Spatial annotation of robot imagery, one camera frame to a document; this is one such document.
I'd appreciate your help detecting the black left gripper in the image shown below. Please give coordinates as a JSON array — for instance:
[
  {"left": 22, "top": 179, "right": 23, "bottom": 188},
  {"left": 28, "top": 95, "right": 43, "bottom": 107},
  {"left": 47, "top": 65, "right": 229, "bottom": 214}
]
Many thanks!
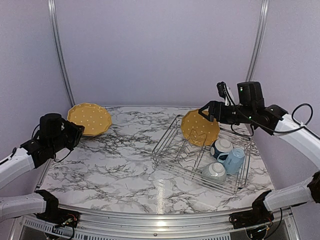
[{"left": 49, "top": 120, "right": 84, "bottom": 154}]

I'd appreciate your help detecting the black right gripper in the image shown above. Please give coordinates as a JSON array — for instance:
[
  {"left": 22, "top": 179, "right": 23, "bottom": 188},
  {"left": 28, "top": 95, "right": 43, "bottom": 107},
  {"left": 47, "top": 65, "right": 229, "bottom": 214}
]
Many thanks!
[{"left": 198, "top": 100, "right": 255, "bottom": 125}]

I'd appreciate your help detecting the yellow polka dot plate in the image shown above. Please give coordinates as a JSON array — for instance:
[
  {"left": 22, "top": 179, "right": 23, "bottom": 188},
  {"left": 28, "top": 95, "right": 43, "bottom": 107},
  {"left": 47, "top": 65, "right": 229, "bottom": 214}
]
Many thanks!
[
  {"left": 67, "top": 102, "right": 113, "bottom": 137},
  {"left": 180, "top": 109, "right": 220, "bottom": 147}
]

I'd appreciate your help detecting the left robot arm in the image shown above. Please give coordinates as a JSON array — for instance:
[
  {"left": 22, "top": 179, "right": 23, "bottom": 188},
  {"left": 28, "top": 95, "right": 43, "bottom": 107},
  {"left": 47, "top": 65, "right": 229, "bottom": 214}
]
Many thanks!
[{"left": 0, "top": 113, "right": 85, "bottom": 223}]

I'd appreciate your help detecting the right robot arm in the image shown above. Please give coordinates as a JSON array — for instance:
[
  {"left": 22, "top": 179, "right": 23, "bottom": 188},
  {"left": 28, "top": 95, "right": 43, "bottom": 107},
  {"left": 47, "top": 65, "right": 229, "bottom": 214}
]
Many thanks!
[{"left": 198, "top": 81, "right": 320, "bottom": 224}]

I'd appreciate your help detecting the dark teal mug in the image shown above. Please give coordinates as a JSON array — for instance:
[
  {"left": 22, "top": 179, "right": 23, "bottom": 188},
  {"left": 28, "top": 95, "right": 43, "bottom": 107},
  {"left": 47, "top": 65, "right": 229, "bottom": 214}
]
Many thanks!
[{"left": 210, "top": 138, "right": 234, "bottom": 159}]

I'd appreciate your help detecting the light blue mug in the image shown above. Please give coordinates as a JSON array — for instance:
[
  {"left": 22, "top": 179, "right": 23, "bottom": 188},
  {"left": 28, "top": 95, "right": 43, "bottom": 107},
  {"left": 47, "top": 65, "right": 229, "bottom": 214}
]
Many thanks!
[{"left": 217, "top": 147, "right": 246, "bottom": 175}]

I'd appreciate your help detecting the pale green bowl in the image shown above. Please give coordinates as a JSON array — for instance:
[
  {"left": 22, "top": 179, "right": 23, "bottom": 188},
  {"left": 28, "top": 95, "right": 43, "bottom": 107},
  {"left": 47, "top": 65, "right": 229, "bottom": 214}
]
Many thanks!
[{"left": 201, "top": 162, "right": 227, "bottom": 182}]

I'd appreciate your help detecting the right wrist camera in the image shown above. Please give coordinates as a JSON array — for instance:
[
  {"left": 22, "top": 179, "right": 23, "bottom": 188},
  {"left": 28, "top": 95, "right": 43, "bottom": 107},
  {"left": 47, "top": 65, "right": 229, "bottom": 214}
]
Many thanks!
[{"left": 216, "top": 81, "right": 235, "bottom": 106}]

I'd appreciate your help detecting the metal wire dish rack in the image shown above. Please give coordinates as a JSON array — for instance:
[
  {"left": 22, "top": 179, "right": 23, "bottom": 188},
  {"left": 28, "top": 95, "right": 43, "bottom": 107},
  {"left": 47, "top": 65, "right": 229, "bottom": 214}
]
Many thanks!
[{"left": 151, "top": 115, "right": 252, "bottom": 195}]

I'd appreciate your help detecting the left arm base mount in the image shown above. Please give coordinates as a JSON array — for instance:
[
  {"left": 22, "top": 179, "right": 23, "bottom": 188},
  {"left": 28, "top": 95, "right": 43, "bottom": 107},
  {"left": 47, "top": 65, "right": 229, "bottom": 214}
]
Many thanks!
[{"left": 35, "top": 208, "right": 80, "bottom": 228}]

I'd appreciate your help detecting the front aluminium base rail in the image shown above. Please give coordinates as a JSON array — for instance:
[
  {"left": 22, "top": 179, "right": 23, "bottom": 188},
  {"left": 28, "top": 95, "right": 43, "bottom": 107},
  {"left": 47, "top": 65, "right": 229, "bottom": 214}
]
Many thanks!
[{"left": 14, "top": 199, "right": 301, "bottom": 240}]

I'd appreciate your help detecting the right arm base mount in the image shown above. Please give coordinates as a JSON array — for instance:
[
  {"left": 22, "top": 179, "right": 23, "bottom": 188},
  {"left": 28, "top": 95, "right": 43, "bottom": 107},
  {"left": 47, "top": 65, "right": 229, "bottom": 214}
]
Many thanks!
[{"left": 229, "top": 209, "right": 274, "bottom": 229}]

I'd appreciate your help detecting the right aluminium frame post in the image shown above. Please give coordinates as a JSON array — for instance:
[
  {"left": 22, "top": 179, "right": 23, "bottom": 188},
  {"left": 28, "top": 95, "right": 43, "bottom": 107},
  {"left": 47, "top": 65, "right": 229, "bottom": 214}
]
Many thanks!
[{"left": 245, "top": 0, "right": 270, "bottom": 82}]

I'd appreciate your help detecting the aluminium frame post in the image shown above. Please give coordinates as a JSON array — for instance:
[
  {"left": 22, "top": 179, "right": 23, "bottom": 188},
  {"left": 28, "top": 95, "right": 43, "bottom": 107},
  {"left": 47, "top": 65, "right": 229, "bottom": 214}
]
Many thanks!
[
  {"left": 47, "top": 0, "right": 76, "bottom": 108},
  {"left": 245, "top": 0, "right": 270, "bottom": 82}
]

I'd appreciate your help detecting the left aluminium frame post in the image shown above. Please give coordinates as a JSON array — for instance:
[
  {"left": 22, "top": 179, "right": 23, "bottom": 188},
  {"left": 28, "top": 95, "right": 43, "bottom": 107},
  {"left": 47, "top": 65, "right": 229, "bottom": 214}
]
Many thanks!
[{"left": 47, "top": 0, "right": 76, "bottom": 108}]

